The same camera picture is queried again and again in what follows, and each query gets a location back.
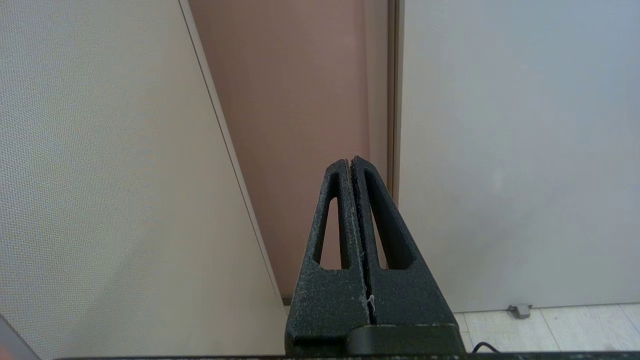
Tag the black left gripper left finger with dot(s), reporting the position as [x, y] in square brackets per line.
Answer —
[325, 300]

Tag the grey floor door stop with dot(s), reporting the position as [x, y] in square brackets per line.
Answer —
[520, 311]

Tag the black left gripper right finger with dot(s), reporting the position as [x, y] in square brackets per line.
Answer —
[410, 300]

